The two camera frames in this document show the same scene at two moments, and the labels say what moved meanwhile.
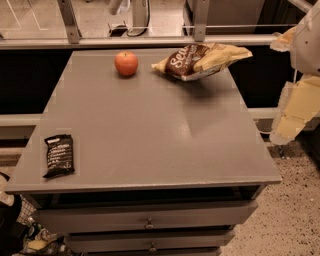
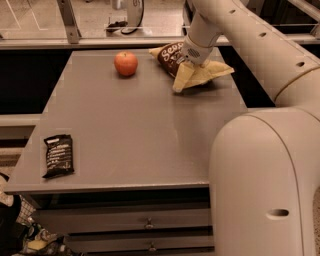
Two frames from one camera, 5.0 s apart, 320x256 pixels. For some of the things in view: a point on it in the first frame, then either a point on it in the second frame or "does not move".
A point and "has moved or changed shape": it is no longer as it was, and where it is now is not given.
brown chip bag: (199, 60) has moved or changed shape
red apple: (126, 63) does not move
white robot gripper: (308, 45) -> (196, 53)
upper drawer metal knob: (149, 225) does not move
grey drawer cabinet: (164, 166) does not move
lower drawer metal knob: (153, 248) does not move
